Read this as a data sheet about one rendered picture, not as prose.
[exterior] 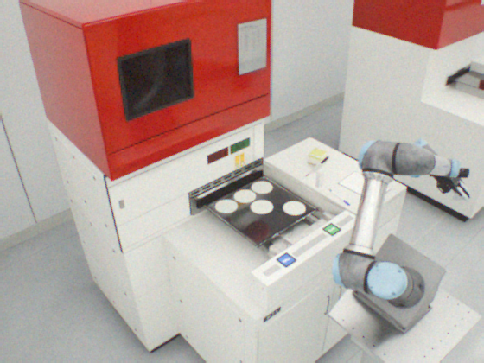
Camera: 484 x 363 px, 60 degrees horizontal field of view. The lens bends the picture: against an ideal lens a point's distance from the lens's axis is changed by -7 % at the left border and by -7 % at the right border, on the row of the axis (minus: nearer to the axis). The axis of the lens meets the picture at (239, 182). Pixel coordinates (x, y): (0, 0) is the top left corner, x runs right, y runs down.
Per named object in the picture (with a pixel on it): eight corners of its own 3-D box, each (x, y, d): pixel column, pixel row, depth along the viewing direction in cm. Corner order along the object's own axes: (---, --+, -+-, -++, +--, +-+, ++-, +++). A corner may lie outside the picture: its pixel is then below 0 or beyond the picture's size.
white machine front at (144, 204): (120, 251, 191) (103, 175, 168) (259, 181, 234) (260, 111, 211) (124, 255, 189) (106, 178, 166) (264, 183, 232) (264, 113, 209)
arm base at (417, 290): (433, 287, 149) (427, 283, 142) (404, 317, 152) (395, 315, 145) (404, 258, 159) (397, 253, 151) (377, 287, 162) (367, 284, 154)
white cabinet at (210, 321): (180, 341, 247) (162, 235, 200) (299, 263, 297) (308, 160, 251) (254, 422, 206) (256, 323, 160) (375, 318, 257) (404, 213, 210)
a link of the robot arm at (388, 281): (408, 305, 143) (396, 302, 133) (372, 296, 152) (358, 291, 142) (417, 271, 145) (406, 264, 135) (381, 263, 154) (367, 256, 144)
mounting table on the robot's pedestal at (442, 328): (472, 336, 164) (482, 316, 157) (405, 405, 142) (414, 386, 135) (386, 275, 194) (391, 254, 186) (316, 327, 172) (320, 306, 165)
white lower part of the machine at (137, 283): (94, 287, 281) (62, 184, 234) (195, 233, 324) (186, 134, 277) (151, 360, 236) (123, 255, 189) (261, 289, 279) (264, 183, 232)
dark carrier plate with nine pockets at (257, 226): (206, 206, 205) (206, 204, 205) (263, 177, 223) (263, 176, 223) (257, 244, 183) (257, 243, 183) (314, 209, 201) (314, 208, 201)
